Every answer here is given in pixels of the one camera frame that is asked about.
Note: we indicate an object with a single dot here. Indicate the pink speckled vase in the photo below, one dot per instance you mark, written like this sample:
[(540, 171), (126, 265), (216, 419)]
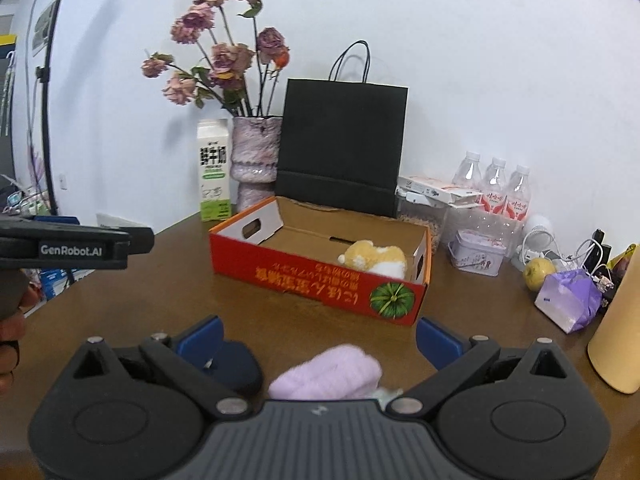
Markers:
[(255, 155)]

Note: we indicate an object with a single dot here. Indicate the blue white box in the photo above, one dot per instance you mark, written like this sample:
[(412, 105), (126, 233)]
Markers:
[(55, 282)]

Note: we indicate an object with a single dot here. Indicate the green apple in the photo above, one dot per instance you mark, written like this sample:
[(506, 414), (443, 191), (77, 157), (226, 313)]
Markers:
[(540, 275)]

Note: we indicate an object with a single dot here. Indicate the purple gift bag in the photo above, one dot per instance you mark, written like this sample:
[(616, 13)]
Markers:
[(567, 297)]

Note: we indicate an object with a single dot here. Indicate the black paper bag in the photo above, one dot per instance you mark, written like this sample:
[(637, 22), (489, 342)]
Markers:
[(340, 135)]

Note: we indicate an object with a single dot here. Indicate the black charger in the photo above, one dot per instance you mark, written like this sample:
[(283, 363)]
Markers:
[(598, 240)]

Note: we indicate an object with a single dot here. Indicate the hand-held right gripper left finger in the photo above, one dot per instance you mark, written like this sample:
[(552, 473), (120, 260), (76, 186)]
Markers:
[(202, 337)]

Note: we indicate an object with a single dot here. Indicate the white round device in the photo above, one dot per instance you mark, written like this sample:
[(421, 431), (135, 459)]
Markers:
[(539, 225)]

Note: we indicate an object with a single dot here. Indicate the colourful snack packet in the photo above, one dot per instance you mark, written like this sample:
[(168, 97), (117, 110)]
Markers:
[(625, 260)]

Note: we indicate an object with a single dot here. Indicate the yellow white plush toy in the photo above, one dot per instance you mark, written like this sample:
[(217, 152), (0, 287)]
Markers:
[(370, 255)]

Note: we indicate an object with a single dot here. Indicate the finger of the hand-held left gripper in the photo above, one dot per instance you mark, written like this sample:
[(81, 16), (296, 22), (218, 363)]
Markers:
[(140, 241)]

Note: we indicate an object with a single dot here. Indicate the wall poster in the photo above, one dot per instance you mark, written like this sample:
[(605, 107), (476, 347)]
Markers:
[(44, 27)]

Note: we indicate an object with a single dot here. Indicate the lilac fuzzy towel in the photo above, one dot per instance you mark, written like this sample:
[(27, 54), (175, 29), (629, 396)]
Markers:
[(325, 372)]

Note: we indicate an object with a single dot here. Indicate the pale yellow bottle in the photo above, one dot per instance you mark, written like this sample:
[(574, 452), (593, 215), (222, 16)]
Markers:
[(620, 335)]

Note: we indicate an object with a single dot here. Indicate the black tripod pole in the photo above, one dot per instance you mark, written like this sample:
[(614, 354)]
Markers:
[(47, 110)]

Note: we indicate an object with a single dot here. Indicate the white pink flat box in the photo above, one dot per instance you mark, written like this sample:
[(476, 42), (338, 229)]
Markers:
[(425, 185)]

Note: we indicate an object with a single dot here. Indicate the clear water bottle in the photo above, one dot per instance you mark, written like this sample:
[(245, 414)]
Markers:
[(467, 172), (495, 185), (519, 195)]

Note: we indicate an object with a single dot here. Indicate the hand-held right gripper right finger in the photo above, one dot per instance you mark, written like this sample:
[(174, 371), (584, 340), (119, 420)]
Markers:
[(437, 342)]

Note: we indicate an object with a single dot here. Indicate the white green milk carton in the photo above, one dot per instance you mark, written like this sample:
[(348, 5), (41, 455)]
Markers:
[(214, 170)]

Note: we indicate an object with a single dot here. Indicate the red cardboard box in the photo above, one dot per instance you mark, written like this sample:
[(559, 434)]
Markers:
[(310, 280)]

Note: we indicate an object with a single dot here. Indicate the dried pink flower bouquet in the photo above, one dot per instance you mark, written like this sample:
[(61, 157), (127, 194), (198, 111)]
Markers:
[(227, 57)]

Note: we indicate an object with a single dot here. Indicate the person's left hand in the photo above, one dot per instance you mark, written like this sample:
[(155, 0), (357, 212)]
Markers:
[(10, 332)]

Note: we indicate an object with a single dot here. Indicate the clear plastic container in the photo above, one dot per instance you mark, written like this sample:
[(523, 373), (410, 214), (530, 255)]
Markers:
[(422, 225)]

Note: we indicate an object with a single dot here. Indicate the clear plastic bag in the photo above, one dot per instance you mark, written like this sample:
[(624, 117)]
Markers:
[(387, 395)]

